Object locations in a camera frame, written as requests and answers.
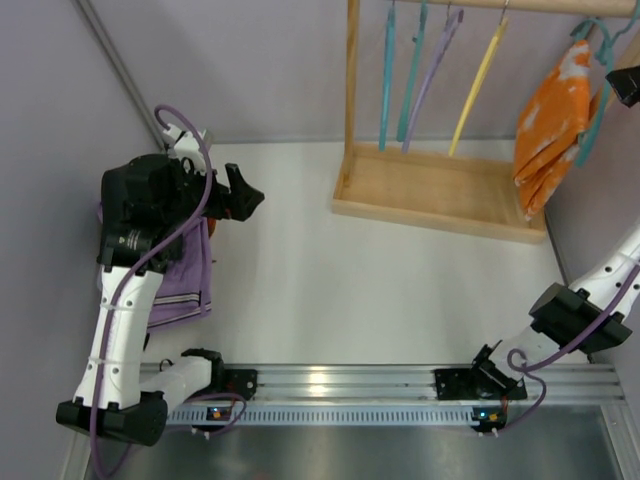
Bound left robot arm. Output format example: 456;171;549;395
56;154;265;446

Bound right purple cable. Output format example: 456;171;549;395
469;264;640;439

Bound teal hanger holding trousers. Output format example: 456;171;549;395
571;12;639;167

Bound purple garment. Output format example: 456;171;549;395
95;199;215;331

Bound wooden clothes rack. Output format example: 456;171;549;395
332;1;639;244

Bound grey slotted cable duct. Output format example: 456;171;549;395
167;404;479;427

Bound yellow hanger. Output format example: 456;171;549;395
448;15;508;156

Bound purple cable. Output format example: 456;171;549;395
469;264;640;439
88;103;247;479

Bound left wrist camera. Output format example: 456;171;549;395
161;124;206;172

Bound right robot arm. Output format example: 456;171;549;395
470;225;639;399

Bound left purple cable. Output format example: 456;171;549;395
88;103;247;479

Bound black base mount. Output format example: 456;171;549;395
434;367;528;401
221;368;258;401

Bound aluminium rail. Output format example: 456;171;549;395
139;362;625;401

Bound lilac hanger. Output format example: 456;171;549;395
401;8;464;153

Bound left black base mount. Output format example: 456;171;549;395
221;368;258;401

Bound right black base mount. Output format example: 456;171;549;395
434;367;528;401

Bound orange white trousers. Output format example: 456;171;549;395
512;40;591;220

